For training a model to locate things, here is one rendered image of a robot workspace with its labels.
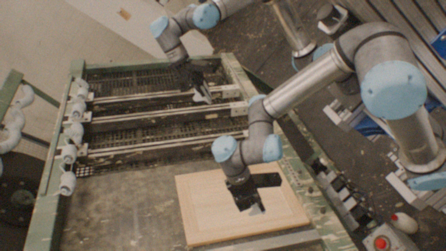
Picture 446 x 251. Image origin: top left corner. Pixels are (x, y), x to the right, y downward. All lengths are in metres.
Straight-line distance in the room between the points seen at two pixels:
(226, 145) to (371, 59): 0.44
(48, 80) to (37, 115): 0.78
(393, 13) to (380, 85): 0.43
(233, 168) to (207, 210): 0.71
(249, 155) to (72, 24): 5.91
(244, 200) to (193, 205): 0.63
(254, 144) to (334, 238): 0.79
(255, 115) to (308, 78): 0.20
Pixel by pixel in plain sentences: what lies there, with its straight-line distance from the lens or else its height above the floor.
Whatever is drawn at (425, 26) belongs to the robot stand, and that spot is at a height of 1.34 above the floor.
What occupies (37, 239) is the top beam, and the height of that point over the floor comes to 1.84.
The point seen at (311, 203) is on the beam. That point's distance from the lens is 1.75.
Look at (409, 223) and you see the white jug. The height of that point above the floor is 0.11.
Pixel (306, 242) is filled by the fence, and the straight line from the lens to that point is 1.63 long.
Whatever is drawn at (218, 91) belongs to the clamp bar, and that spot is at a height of 1.04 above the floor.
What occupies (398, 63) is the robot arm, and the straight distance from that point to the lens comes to 0.77.
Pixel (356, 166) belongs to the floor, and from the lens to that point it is 2.80.
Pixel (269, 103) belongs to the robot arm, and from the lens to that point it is 1.01.
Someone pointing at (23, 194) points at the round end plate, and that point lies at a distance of 2.27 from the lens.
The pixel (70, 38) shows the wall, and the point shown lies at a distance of 6.78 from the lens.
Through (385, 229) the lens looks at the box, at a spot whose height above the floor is 0.93.
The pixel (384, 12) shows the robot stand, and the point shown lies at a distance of 1.13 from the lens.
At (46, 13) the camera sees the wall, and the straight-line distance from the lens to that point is 6.70.
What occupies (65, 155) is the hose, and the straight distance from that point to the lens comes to 1.83.
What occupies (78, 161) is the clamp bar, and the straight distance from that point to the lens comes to 2.03.
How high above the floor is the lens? 2.21
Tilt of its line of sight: 31 degrees down
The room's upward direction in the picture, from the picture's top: 60 degrees counter-clockwise
